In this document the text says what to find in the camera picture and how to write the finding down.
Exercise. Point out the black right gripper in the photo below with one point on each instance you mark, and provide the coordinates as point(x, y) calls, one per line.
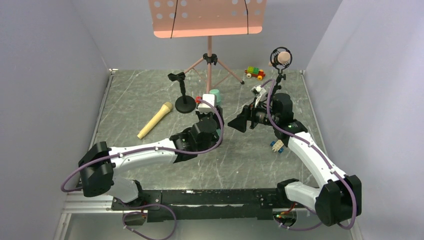
point(248, 117)

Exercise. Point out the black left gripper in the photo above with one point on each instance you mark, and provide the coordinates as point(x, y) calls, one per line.
point(214, 113)

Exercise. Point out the teal microphone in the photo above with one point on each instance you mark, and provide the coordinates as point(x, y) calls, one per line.
point(217, 94)

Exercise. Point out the black tripod microphone stand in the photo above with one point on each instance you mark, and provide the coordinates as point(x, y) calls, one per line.
point(280, 69)

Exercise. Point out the pink microphone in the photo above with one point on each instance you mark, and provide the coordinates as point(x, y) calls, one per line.
point(280, 58)

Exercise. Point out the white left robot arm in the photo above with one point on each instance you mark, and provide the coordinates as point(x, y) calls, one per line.
point(102, 166)

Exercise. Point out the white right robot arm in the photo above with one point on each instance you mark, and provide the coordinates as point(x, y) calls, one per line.
point(338, 196)

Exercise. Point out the rear black round-base mic stand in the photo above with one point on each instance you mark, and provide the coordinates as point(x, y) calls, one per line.
point(184, 104)

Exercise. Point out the pink music stand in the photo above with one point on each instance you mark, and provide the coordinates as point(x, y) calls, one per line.
point(207, 18)

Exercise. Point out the white blue toy block car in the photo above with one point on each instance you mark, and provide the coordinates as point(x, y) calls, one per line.
point(277, 146)

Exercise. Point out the yellow microphone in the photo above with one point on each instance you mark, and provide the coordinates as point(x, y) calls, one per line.
point(163, 111)

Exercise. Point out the colourful toy block train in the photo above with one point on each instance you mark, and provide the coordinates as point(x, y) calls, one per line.
point(254, 72)

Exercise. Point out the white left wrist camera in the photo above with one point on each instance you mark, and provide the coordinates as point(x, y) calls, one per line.
point(205, 103)

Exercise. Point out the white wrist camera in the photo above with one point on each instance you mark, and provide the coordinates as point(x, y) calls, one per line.
point(205, 103)
point(259, 94)

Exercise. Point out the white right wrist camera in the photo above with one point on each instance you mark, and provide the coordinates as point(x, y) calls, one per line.
point(259, 94)

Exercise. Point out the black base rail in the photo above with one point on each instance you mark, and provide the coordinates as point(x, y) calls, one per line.
point(209, 204)

